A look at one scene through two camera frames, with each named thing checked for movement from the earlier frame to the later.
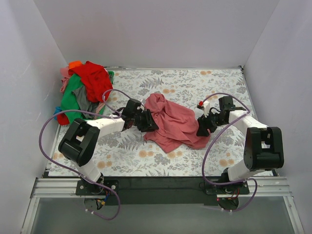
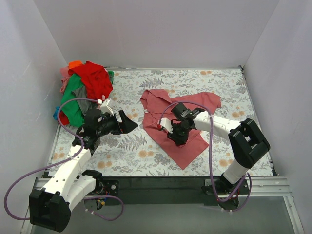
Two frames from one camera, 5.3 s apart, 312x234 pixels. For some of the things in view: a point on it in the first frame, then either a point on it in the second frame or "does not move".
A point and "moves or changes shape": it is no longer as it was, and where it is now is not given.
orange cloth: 74,63 does not move
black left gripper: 148,121 -> 121,123
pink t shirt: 177,125 moves or changes shape
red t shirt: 96,80 does not move
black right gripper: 204,124 -> 177,136
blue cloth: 57,109 does not move
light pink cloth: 64,72 does not move
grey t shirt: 82,96 does not move
